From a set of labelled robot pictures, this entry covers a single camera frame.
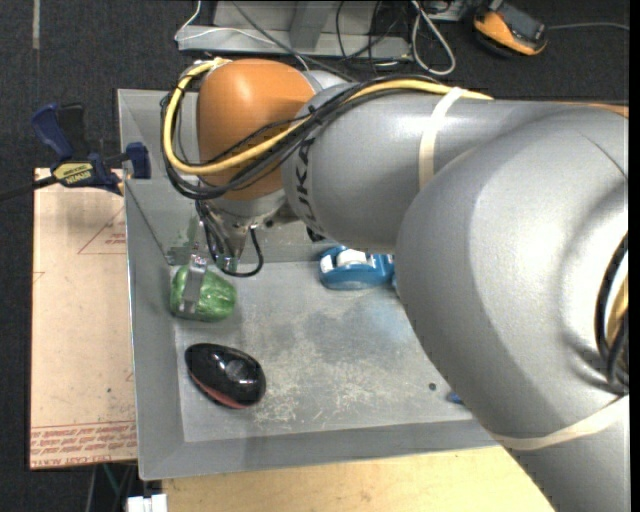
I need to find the green toy bell pepper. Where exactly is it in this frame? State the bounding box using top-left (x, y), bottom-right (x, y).
top-left (168, 263), bottom-right (239, 322)

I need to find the black computer mouse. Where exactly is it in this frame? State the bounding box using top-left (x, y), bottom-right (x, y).
top-left (183, 342), bottom-right (268, 410)

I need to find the brown cardboard board, red print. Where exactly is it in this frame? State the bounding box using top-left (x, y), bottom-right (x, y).
top-left (28, 167), bottom-right (139, 471)

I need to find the blue tape dispenser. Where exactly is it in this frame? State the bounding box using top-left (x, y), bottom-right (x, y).
top-left (318, 244), bottom-right (400, 292)

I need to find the grey metal bin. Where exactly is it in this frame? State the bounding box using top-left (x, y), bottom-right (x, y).
top-left (117, 88), bottom-right (502, 482)

